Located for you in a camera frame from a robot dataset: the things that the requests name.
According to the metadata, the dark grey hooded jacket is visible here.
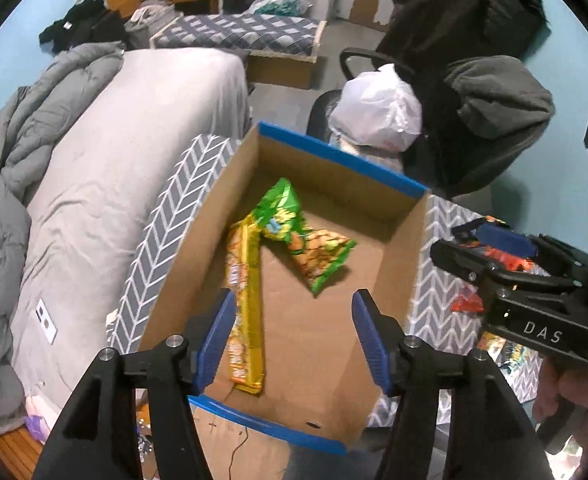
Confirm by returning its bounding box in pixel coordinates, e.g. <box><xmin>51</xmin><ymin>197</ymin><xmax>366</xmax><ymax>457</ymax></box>
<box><xmin>426</xmin><ymin>55</ymin><xmax>556</xmax><ymax>196</ymax></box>

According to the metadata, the grey chevron tablecloth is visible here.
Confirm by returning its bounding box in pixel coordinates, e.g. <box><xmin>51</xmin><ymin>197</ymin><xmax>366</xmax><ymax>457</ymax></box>
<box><xmin>104</xmin><ymin>132</ymin><xmax>545</xmax><ymax>428</ymax></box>

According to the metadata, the black office chair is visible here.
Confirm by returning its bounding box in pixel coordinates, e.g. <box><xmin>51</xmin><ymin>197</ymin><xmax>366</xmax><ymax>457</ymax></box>
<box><xmin>306</xmin><ymin>47</ymin><xmax>455</xmax><ymax>198</ymax></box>

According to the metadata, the bed with grey sheet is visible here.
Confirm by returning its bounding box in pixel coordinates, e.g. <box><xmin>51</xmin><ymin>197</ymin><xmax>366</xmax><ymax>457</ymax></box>
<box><xmin>11</xmin><ymin>47</ymin><xmax>252</xmax><ymax>411</ymax></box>

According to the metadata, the grey comforter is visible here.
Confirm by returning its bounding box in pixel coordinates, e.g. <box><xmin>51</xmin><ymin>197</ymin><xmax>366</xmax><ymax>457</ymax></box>
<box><xmin>0</xmin><ymin>42</ymin><xmax>124</xmax><ymax>436</ymax></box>

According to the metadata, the small orange snack packet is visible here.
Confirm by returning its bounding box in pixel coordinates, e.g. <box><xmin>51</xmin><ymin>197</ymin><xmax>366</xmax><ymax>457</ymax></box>
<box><xmin>449</xmin><ymin>282</ymin><xmax>487</xmax><ymax>316</ymax></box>

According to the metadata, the cardboard box with blue tape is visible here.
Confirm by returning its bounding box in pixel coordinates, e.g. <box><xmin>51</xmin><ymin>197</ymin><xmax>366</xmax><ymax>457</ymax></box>
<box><xmin>136</xmin><ymin>120</ymin><xmax>431</xmax><ymax>456</ymax></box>

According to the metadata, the teal plastic bag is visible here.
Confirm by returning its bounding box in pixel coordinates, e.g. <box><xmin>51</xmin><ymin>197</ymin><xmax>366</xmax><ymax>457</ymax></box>
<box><xmin>246</xmin><ymin>0</ymin><xmax>315</xmax><ymax>18</ymax></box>

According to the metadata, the long yellow snack packet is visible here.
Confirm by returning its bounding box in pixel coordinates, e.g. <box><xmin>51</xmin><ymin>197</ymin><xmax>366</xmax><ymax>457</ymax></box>
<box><xmin>224</xmin><ymin>212</ymin><xmax>267</xmax><ymax>395</ymax></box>

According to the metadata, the black clothes pile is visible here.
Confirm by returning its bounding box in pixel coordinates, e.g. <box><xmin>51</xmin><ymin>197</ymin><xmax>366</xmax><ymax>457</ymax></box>
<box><xmin>38</xmin><ymin>0</ymin><xmax>129</xmax><ymax>56</ymax></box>

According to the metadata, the patterned mattress on wooden frame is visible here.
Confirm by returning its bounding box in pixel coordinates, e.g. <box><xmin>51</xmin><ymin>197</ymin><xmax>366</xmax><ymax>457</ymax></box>
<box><xmin>149</xmin><ymin>14</ymin><xmax>329</xmax><ymax>90</ymax></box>

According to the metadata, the white label on sheet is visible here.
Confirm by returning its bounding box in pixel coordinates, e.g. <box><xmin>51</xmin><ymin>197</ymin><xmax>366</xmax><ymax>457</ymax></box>
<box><xmin>35</xmin><ymin>299</ymin><xmax>58</xmax><ymax>345</ymax></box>

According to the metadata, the white plastic bag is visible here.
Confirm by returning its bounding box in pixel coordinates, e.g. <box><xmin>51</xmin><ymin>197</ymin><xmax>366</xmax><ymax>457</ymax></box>
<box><xmin>328</xmin><ymin>63</ymin><xmax>423</xmax><ymax>153</ymax></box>

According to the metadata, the grey clothes heap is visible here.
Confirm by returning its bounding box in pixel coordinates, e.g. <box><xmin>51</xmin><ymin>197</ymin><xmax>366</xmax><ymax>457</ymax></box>
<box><xmin>124</xmin><ymin>2</ymin><xmax>182</xmax><ymax>46</ymax></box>

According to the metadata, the colourful snack packet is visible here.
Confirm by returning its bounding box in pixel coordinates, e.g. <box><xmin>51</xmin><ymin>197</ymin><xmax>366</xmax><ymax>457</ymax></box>
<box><xmin>476</xmin><ymin>332</ymin><xmax>540</xmax><ymax>376</ymax></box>

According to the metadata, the orange black snack packet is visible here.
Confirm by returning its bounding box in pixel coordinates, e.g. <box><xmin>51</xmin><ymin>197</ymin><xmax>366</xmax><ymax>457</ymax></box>
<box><xmin>466</xmin><ymin>215</ymin><xmax>540</xmax><ymax>273</ymax></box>

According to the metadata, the black jacket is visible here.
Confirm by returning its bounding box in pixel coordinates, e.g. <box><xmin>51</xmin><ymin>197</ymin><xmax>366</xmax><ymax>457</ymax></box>
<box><xmin>376</xmin><ymin>0</ymin><xmax>547</xmax><ymax>76</ymax></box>

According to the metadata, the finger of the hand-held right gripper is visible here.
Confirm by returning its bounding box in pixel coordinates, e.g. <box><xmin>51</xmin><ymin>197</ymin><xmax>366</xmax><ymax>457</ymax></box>
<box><xmin>450</xmin><ymin>219</ymin><xmax>588</xmax><ymax>274</ymax></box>
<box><xmin>430</xmin><ymin>239</ymin><xmax>583</xmax><ymax>294</ymax></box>

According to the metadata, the person's right hand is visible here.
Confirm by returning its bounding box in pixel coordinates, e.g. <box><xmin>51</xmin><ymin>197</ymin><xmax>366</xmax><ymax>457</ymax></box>
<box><xmin>536</xmin><ymin>357</ymin><xmax>588</xmax><ymax>466</ymax></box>

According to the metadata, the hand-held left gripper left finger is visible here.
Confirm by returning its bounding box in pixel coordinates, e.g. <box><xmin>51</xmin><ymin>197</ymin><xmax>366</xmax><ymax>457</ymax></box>
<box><xmin>32</xmin><ymin>287</ymin><xmax>239</xmax><ymax>480</ymax></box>

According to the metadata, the green snack packet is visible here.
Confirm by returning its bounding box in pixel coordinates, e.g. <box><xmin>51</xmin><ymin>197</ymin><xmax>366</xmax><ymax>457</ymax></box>
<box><xmin>256</xmin><ymin>177</ymin><xmax>357</xmax><ymax>296</ymax></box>

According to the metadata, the purple cloth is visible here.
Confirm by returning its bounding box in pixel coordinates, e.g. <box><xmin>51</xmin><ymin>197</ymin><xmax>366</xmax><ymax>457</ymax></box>
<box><xmin>24</xmin><ymin>395</ymin><xmax>54</xmax><ymax>443</ymax></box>

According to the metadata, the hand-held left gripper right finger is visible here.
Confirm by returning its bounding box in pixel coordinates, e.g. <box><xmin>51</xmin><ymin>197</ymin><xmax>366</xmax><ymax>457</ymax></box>
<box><xmin>351</xmin><ymin>289</ymin><xmax>557</xmax><ymax>480</ymax></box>

